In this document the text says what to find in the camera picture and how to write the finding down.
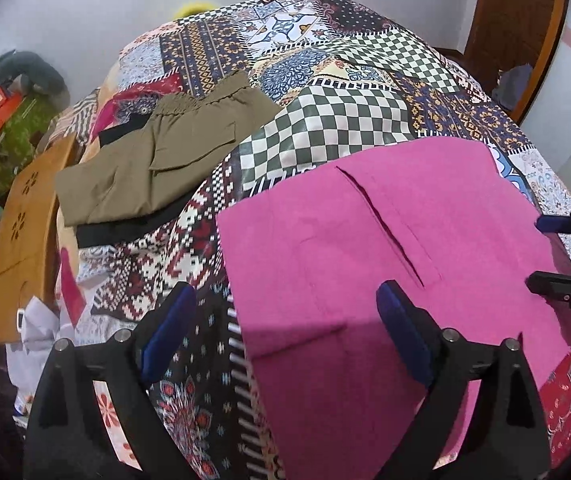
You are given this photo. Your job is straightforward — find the pink pants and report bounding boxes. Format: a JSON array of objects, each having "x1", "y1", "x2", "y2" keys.
[{"x1": 217, "y1": 136, "x2": 571, "y2": 479}]

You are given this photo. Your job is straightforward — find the white grey crumpled cloth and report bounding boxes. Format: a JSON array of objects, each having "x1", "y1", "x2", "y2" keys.
[{"x1": 5, "y1": 297, "x2": 75, "y2": 400}]

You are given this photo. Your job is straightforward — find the wooden lap desk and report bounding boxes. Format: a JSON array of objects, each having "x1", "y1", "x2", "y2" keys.
[{"x1": 0, "y1": 136, "x2": 78, "y2": 344}]

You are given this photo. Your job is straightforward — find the black folded garment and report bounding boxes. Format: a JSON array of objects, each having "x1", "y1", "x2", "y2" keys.
[{"x1": 76, "y1": 113, "x2": 198, "y2": 248}]

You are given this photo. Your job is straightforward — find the green storage bag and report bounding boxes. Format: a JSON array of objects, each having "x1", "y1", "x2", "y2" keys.
[{"x1": 0, "y1": 93, "x2": 56, "y2": 203}]

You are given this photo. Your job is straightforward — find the patchwork patterned bedspread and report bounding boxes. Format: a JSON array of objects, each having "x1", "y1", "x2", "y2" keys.
[{"x1": 70, "y1": 0, "x2": 571, "y2": 479}]

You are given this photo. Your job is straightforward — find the olive green folded pants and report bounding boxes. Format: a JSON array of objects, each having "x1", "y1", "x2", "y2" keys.
[{"x1": 55, "y1": 72, "x2": 281, "y2": 226}]

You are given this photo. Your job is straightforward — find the grey neck pillow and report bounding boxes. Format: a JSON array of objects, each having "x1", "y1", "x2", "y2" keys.
[{"x1": 0, "y1": 51, "x2": 66, "y2": 96}]

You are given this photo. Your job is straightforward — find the yellow round object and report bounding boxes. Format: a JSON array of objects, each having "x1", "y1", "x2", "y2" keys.
[{"x1": 172, "y1": 1, "x2": 217, "y2": 21}]

